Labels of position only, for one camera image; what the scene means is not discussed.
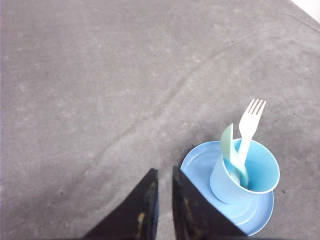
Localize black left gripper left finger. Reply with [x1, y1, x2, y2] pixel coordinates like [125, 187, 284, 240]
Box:
[83, 168, 159, 240]

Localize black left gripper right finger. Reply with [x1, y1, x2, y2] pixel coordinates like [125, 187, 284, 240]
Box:
[171, 166, 248, 240]

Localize mint green plastic spoon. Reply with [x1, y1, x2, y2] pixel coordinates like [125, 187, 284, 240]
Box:
[220, 123, 249, 188]

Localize light blue plastic cup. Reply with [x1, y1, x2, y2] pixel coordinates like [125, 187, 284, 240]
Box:
[210, 140, 280, 204]

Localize white plastic fork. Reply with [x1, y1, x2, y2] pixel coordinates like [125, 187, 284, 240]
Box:
[238, 99, 267, 164]

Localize blue plastic plate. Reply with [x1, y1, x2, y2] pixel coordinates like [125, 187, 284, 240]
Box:
[180, 141, 274, 236]

